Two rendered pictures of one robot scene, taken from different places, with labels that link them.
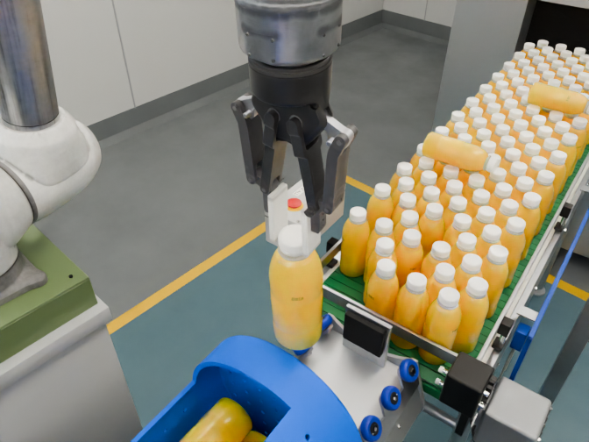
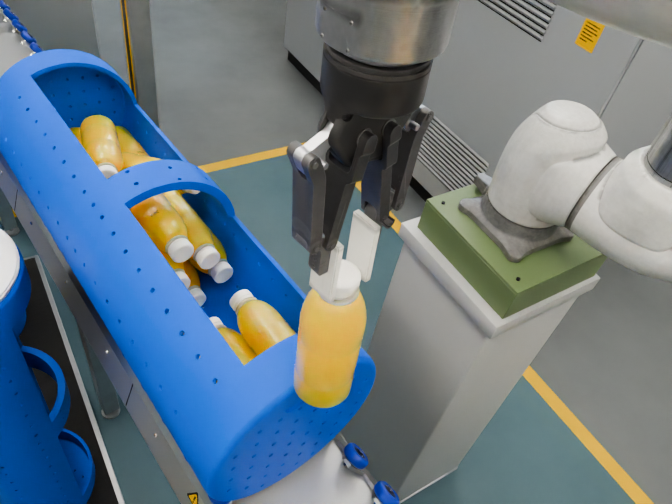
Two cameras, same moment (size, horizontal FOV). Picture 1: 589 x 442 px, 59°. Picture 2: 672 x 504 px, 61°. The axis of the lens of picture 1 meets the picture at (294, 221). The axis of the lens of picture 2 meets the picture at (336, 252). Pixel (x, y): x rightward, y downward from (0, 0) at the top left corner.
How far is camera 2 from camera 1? 62 cm
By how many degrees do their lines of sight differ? 68
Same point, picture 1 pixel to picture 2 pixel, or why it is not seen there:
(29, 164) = (611, 186)
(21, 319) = (467, 245)
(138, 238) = not seen: outside the picture
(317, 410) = (235, 396)
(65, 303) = (490, 281)
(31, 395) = (424, 289)
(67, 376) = (442, 319)
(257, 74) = not seen: hidden behind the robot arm
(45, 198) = (587, 221)
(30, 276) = (513, 245)
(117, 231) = not seen: outside the picture
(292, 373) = (279, 375)
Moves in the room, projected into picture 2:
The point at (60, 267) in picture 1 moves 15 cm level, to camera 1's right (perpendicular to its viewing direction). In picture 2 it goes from (531, 272) to (529, 331)
